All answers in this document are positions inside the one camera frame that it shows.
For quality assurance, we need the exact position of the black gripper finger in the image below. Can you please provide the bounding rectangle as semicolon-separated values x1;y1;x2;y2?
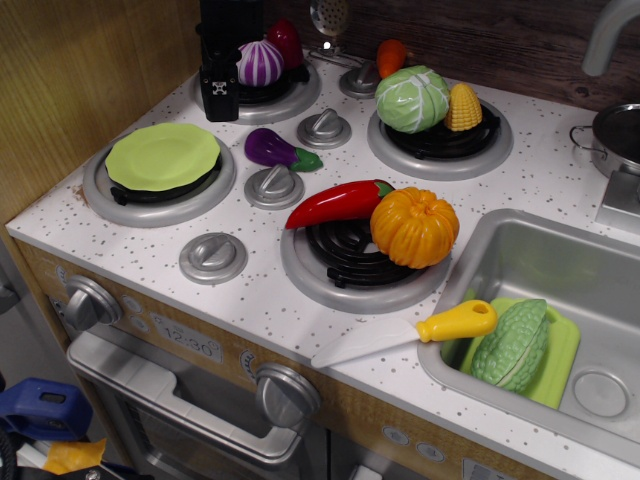
199;64;239;122

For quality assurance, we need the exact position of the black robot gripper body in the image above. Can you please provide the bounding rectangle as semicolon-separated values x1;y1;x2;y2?
196;0;263;69

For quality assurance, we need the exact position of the purple toy eggplant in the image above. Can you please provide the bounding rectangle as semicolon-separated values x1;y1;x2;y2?
244;128;324;172

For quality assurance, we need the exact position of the green toy plate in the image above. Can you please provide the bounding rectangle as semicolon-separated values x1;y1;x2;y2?
105;123;221;192

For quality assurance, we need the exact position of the purple white toy onion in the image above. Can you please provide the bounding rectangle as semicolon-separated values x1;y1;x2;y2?
236;39;284;87

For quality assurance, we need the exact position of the dark red toy vegetable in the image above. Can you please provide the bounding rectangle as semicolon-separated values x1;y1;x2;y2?
266;18;304;71

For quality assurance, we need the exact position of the back left stove burner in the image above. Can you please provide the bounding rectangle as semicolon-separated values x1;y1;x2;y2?
189;61;321;125

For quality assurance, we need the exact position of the stove burner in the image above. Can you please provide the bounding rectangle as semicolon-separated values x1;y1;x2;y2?
83;140;236;228
280;220;451;314
367;101;514;181
189;61;321;125

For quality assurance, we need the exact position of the silver slotted toy spoon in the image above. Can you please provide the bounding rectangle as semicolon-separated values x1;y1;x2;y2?
310;0;350;50

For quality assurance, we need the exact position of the silver stove knob upper middle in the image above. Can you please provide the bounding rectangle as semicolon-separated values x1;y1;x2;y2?
296;108;352;150

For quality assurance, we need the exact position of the silver stove knob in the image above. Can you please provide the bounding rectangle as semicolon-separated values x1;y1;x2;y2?
296;108;352;150
339;61;381;99
244;165;305;210
179;232;248;285

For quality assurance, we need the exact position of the silver stove knob lower middle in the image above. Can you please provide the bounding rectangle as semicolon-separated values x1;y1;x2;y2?
244;165;305;210

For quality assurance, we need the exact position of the silver stove knob back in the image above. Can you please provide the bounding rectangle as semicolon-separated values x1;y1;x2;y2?
339;61;381;99

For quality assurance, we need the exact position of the front left stove burner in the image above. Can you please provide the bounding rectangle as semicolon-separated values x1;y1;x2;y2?
83;140;236;228

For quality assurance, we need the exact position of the orange toy carrot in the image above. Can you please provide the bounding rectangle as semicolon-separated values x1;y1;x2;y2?
376;39;407;79

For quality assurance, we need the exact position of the silver stove knob front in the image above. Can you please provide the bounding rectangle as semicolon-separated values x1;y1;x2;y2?
179;232;248;285

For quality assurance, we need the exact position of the red toy chili pepper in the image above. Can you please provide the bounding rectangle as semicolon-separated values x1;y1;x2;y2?
285;179;395;230

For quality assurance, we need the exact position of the green toy cabbage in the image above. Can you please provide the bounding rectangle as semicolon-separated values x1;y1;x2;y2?
375;65;450;134

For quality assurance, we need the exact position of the front right stove burner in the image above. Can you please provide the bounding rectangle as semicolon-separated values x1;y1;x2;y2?
280;220;451;314

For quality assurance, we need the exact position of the back right stove burner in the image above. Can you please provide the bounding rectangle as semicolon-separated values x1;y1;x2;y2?
367;101;514;181

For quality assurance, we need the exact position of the orange toy pumpkin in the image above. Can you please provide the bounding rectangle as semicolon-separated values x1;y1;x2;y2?
370;187;460;269

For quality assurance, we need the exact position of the yellow toy corn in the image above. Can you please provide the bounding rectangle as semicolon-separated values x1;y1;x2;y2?
444;83;483;132

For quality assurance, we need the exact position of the oven clock display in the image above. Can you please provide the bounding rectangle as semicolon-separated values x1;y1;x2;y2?
150;312;224;364

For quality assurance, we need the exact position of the silver oven dial left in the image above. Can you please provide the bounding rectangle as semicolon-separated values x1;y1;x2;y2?
64;275;123;331

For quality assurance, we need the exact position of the silver oven dial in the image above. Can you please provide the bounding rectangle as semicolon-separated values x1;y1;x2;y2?
64;275;123;331
255;362;321;428

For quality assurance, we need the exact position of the silver oven dial right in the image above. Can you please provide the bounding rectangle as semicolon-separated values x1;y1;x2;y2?
255;362;321;428

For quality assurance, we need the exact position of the blue device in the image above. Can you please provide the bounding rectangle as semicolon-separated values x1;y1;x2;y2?
1;378;93;441

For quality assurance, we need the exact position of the silver toy faucet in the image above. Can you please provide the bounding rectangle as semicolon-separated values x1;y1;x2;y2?
581;0;639;77

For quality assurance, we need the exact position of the green toy bitter gourd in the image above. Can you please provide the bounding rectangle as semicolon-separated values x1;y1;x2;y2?
470;299;549;393

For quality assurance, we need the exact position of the silver toy pot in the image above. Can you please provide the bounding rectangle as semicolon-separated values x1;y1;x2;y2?
569;103;640;178

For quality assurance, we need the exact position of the yellow cloth scrap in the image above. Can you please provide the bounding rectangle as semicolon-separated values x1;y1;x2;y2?
43;438;107;475

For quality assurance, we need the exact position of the silver toy sink basin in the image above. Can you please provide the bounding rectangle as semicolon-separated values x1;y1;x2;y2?
418;209;639;465

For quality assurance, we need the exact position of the silver oven door handle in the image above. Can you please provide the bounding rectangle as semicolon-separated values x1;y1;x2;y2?
67;332;303;469

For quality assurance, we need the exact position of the white toy knife yellow handle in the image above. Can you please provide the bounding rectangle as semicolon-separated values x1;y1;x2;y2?
311;300;498;368

